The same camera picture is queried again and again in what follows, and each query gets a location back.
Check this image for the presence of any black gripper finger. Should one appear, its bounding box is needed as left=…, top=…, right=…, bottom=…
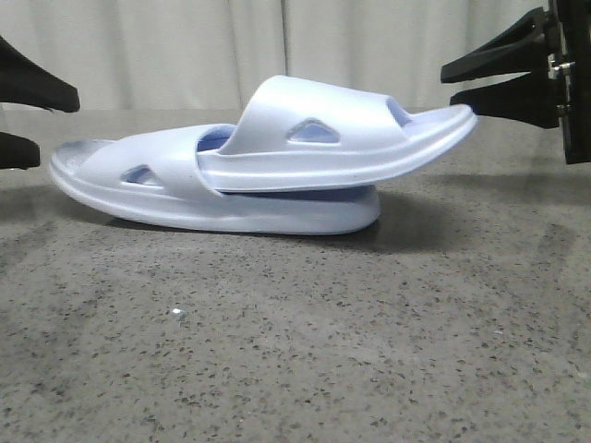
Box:
left=0, top=132, right=40, bottom=169
left=1, top=38, right=79, bottom=113

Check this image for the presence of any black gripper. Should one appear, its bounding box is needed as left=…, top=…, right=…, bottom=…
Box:
left=440, top=1, right=590, bottom=164

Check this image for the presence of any pale green curtain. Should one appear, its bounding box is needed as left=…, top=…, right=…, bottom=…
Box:
left=1, top=1, right=535, bottom=110

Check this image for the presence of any light blue slipper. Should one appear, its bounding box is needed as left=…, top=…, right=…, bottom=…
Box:
left=197, top=76, right=476, bottom=193
left=49, top=124, right=380, bottom=235

